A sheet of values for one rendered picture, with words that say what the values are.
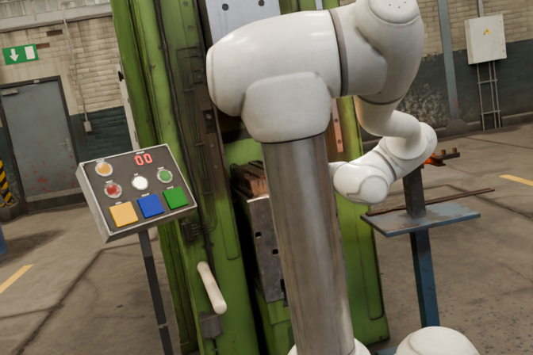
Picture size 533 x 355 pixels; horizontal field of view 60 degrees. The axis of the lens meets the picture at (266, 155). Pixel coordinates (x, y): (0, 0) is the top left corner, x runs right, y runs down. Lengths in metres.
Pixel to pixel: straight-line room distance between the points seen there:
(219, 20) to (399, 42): 1.31
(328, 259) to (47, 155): 7.82
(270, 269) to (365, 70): 1.40
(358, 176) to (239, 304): 1.21
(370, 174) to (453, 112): 7.67
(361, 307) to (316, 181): 1.77
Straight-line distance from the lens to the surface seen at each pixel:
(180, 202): 1.70
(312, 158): 0.68
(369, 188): 1.13
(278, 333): 2.09
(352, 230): 2.28
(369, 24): 0.64
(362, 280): 2.38
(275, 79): 0.64
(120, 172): 1.70
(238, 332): 2.25
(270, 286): 1.98
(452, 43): 8.79
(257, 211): 1.88
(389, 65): 0.68
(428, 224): 1.92
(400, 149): 1.18
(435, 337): 0.90
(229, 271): 2.13
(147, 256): 1.82
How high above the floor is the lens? 1.33
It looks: 8 degrees down
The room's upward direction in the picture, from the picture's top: 10 degrees counter-clockwise
